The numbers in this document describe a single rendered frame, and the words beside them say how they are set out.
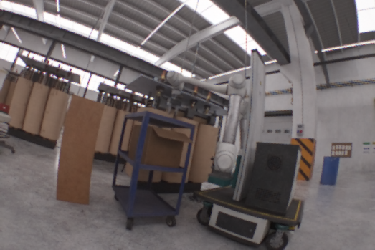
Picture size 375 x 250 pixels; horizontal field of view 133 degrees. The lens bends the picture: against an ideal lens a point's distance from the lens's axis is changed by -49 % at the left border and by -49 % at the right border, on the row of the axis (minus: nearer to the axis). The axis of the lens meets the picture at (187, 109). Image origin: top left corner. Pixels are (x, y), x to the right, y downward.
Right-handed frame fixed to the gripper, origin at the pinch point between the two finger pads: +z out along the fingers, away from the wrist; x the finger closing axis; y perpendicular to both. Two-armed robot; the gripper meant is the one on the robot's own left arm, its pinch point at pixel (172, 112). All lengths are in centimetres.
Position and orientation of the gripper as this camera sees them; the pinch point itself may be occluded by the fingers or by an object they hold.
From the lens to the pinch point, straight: 151.5
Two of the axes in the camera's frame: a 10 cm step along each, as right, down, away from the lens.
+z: -1.8, 9.6, -2.1
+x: -8.0, -2.7, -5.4
